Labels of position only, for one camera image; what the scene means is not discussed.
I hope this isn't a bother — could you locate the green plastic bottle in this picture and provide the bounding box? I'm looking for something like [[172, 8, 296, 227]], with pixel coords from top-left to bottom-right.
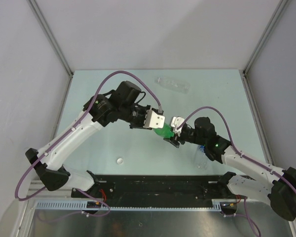
[[153, 123, 175, 138]]

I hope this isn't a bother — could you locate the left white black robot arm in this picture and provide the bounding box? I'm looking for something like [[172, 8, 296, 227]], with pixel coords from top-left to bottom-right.
[[25, 81, 150, 198]]

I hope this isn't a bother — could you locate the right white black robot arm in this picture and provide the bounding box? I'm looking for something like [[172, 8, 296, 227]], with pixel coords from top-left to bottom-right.
[[163, 117, 296, 221]]

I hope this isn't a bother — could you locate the clear bottle with blue label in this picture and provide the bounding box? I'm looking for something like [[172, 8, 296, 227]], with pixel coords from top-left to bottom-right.
[[193, 145, 208, 170]]

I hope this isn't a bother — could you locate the clear unlabelled plastic bottle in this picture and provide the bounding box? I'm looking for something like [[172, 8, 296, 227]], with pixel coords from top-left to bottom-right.
[[154, 77, 190, 94]]

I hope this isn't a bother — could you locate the white bottle cap front left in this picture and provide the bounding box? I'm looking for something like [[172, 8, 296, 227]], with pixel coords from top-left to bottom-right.
[[116, 158, 123, 164]]

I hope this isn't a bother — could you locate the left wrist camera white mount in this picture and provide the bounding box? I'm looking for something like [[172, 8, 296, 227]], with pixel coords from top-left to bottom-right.
[[143, 109, 165, 129]]

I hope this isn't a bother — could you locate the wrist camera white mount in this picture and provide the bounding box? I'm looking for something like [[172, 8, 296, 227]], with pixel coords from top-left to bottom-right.
[[170, 117, 185, 136], [143, 109, 165, 129]]

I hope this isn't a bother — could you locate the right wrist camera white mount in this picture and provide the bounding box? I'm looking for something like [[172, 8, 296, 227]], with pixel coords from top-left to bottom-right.
[[170, 117, 185, 136]]

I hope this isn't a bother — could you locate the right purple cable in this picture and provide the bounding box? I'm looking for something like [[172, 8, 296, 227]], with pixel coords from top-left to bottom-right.
[[174, 106, 296, 218]]

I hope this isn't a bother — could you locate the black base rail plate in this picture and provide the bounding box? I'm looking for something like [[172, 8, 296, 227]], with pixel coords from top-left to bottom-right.
[[71, 170, 240, 207]]

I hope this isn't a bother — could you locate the grey slotted cable duct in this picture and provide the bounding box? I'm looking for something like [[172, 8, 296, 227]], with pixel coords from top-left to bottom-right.
[[35, 199, 222, 211]]

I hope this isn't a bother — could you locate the left aluminium frame post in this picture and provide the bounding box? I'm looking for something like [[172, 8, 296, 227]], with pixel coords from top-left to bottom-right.
[[27, 0, 73, 76]]

